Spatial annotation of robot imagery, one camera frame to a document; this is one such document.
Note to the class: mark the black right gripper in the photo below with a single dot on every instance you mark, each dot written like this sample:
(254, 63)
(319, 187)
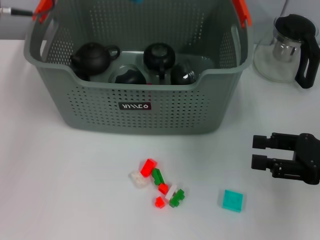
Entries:
(308, 160)

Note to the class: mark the green car-shaped brick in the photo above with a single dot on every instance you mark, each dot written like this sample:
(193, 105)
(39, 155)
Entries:
(177, 198)

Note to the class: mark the white long building brick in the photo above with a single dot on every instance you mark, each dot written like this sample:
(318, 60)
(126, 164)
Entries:
(172, 190)

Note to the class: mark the small red building brick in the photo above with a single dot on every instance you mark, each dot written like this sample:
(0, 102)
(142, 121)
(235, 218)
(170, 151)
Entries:
(159, 202)
(163, 188)

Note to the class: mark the dark green building brick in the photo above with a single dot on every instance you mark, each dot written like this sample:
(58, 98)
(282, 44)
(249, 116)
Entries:
(157, 177)

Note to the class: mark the glass teacup black base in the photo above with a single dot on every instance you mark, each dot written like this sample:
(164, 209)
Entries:
(158, 58)
(182, 75)
(130, 76)

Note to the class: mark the bright red building brick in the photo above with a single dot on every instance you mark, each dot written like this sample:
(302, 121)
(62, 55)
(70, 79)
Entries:
(148, 168)

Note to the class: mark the white square building brick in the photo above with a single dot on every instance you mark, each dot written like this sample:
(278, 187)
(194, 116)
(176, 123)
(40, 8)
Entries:
(138, 178)

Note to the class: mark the blue building brick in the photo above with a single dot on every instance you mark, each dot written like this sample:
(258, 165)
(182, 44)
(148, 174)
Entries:
(137, 1)

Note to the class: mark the grey perforated storage bin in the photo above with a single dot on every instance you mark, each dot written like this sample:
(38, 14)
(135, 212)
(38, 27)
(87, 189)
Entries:
(175, 112)

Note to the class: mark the teal flat plate brick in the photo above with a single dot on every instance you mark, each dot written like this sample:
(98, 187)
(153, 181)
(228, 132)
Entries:
(232, 200)

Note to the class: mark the glass teapot black lid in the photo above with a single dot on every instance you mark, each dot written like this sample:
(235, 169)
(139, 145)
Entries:
(306, 62)

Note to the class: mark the black clay teapot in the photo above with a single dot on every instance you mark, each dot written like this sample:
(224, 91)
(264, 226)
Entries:
(93, 58)

